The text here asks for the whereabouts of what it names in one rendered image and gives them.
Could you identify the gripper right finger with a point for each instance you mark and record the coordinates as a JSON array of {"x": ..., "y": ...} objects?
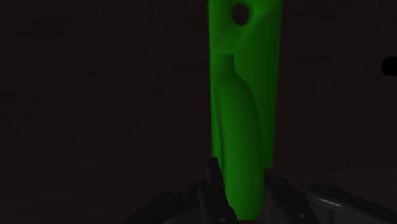
[{"x": 297, "y": 201}]

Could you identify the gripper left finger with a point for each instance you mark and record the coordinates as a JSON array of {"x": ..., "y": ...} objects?
[{"x": 211, "y": 195}]

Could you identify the green plastic kitchen tool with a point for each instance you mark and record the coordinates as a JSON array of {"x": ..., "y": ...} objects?
[{"x": 242, "y": 124}]

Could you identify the small black object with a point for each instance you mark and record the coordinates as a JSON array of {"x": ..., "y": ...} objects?
[{"x": 389, "y": 66}]

